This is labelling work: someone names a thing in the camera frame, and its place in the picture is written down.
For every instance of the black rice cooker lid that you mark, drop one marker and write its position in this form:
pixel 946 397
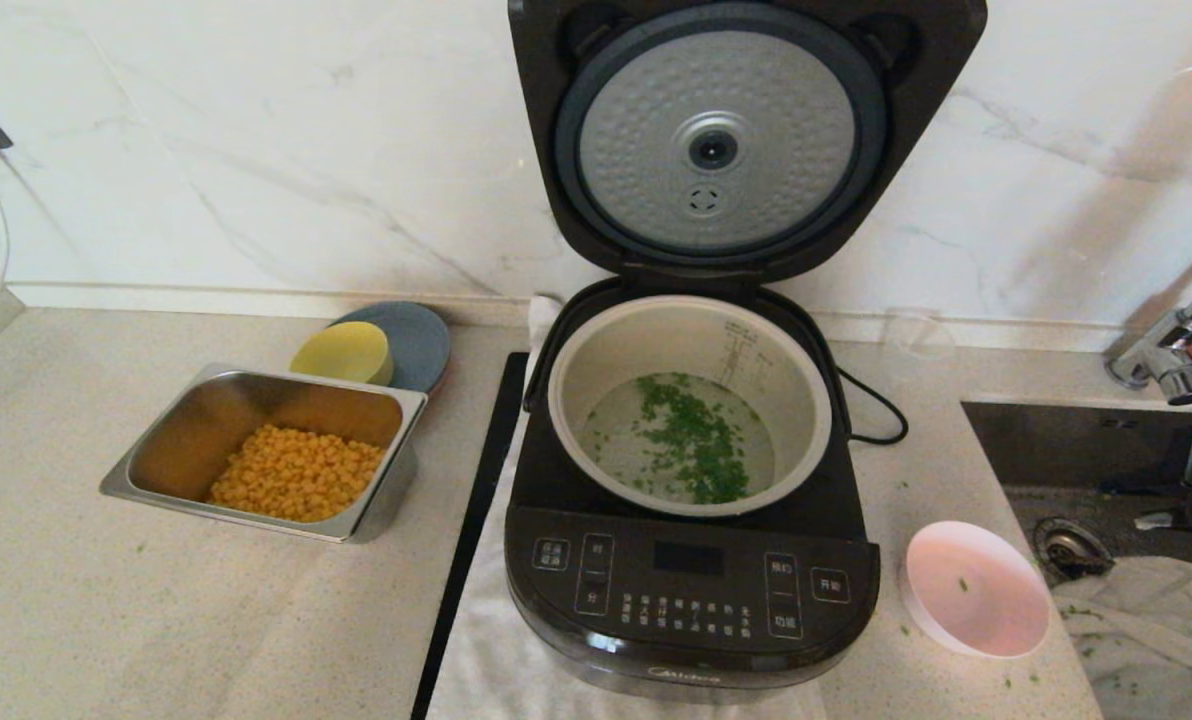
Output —
pixel 726 180

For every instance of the white round bowl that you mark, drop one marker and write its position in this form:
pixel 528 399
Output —
pixel 986 590

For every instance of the small yellow bowl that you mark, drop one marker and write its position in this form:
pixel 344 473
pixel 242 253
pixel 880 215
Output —
pixel 341 352

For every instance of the grey-blue round plate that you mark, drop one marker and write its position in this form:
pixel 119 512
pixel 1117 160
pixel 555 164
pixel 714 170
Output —
pixel 421 345

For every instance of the yellow corn kernels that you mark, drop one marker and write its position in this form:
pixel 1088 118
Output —
pixel 296 475

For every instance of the rectangular stainless steel tray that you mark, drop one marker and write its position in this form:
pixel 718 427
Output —
pixel 191 430

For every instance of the chrome kitchen faucet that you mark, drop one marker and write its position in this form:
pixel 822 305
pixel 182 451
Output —
pixel 1181 375

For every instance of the chopped green onions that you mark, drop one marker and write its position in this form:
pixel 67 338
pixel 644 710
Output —
pixel 696 440

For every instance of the grey inner cooking pot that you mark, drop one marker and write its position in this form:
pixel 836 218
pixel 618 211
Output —
pixel 596 370

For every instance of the clear glass cup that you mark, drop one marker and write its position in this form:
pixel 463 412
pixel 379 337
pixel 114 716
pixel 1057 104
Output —
pixel 916 345

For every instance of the long black flat strip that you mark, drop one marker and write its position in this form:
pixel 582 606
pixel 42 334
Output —
pixel 476 500

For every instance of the round metal sink drain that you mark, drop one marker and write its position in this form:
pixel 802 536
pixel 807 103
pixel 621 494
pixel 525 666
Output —
pixel 1068 548

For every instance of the stainless steel sink basin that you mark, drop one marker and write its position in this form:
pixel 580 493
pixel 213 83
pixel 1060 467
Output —
pixel 1046 450

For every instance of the black rice cooker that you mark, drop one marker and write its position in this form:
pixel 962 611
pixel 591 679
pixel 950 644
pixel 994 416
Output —
pixel 696 600

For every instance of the crumpled white dish cloth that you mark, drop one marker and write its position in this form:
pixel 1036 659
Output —
pixel 1156 640

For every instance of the white towel under cooker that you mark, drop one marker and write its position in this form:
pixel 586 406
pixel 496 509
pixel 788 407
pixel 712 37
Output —
pixel 476 660

